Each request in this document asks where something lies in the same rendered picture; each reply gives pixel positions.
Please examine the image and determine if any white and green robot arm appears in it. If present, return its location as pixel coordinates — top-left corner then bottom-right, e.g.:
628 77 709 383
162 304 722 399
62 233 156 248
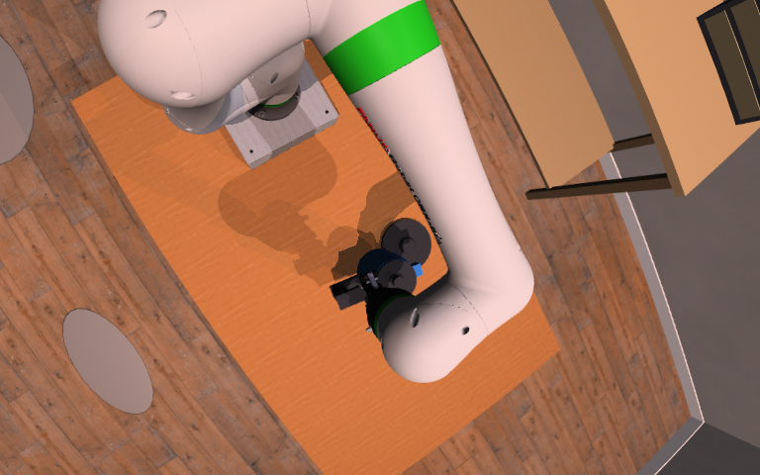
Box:
97 0 534 383

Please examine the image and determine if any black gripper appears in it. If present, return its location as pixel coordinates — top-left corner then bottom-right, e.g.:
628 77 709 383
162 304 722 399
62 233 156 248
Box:
355 270 390 314

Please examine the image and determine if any dark grey round disc with centre stud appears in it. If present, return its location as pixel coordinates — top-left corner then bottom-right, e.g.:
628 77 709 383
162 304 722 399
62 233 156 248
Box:
381 220 431 266

